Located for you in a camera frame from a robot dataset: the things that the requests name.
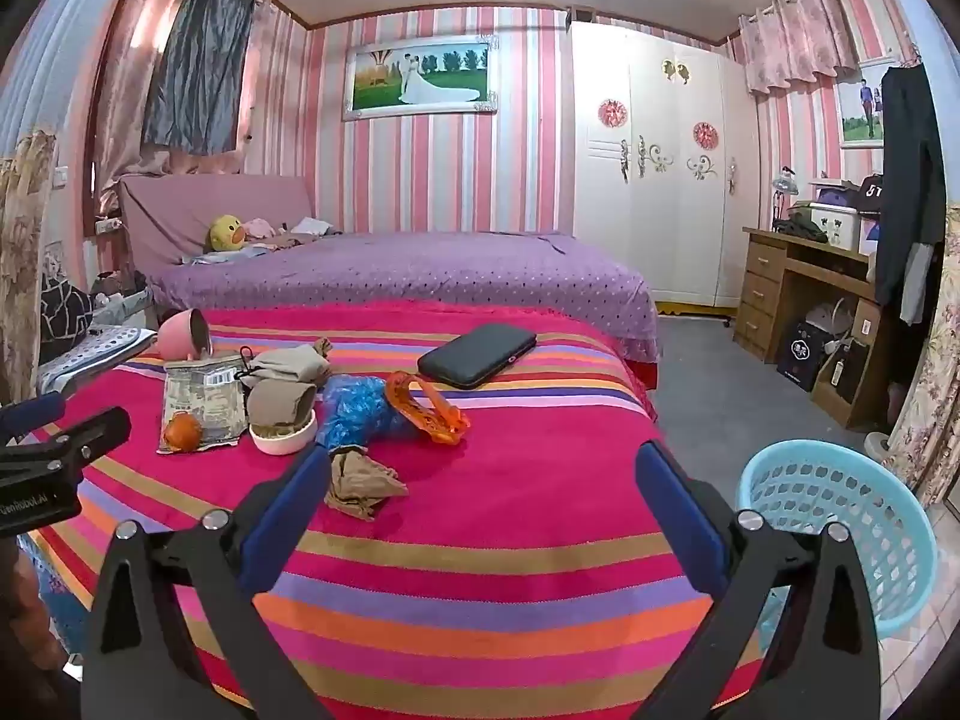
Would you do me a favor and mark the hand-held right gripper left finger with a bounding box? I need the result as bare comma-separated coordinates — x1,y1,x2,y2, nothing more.
81,442,332,720

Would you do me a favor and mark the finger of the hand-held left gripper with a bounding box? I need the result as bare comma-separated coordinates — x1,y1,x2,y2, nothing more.
0,407,133,478
0,392,67,442

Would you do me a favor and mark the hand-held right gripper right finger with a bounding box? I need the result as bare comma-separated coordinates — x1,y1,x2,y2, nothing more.
636,441,901,720

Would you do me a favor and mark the white bowl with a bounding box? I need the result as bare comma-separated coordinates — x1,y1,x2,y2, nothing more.
249,412,320,457

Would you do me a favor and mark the blue plastic bag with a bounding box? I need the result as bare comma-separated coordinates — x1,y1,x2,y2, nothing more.
315,373,410,451

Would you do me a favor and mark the light beige sock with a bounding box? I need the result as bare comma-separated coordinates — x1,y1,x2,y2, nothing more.
251,340,335,391

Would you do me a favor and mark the light blue plastic basket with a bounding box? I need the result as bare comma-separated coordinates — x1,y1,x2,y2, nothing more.
735,441,938,642

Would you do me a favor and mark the brown stocking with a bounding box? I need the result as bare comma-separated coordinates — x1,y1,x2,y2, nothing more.
324,448,410,520

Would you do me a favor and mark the orange peel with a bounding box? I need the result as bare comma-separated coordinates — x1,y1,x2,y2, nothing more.
163,412,203,452

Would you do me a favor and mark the rolled taupe sock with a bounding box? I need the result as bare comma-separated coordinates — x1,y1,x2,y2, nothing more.
246,381,320,436

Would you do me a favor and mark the black patterned cushion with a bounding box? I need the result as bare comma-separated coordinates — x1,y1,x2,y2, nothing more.
41,240,95,361

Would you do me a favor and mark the beige tray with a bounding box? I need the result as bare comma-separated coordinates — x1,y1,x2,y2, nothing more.
157,358,250,455

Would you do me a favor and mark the pink metal-lined cup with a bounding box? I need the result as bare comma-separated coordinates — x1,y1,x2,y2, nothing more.
156,307,213,361

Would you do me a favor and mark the beige floral curtain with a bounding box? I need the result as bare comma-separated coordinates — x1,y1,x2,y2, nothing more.
0,131,57,402

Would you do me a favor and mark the striped pink blanket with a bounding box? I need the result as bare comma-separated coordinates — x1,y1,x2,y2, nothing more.
30,300,766,720

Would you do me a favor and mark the black gift bag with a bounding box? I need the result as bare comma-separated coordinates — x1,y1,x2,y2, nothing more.
776,321,833,392

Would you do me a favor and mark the wooden desk with drawers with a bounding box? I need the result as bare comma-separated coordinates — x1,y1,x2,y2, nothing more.
733,226,901,428

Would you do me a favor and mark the yellow duck plush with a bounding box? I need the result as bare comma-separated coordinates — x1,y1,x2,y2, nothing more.
206,214,248,254

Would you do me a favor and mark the black zip case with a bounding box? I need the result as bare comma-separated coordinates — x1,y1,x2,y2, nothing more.
417,324,538,391

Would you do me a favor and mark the white appliance under desk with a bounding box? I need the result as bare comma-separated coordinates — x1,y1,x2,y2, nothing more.
806,298,856,338

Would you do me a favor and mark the pink pillow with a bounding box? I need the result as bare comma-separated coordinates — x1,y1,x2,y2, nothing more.
116,174,312,290

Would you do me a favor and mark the purple dotted blanket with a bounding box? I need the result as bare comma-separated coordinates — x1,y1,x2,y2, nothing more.
150,231,665,361

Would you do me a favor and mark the cream floral curtain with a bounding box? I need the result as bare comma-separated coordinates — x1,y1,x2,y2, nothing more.
889,202,960,511

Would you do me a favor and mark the white wardrobe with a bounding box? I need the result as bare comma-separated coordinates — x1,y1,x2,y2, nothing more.
570,21,762,308

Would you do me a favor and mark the dark clothing pile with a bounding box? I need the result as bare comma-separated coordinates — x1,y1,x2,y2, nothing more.
772,217,830,245

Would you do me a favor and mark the white storage box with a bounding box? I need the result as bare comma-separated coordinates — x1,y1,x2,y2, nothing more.
806,202,863,252

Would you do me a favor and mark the pink satin curtain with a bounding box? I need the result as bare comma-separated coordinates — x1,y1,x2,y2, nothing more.
94,0,196,218

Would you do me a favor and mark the desk lamp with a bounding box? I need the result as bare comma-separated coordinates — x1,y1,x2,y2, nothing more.
771,167,800,226

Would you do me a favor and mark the grey curtain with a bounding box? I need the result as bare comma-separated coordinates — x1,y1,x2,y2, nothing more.
142,0,256,155

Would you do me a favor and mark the dark hanging jacket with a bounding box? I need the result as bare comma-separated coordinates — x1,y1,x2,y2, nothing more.
874,64,947,308

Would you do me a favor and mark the framed wedding picture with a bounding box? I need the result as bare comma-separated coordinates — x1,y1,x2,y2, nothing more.
343,36,500,121

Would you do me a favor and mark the pink floral valance curtain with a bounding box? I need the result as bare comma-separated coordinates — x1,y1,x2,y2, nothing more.
739,0,860,95

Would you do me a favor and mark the wall poster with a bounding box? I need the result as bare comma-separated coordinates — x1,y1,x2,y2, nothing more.
836,58,897,149

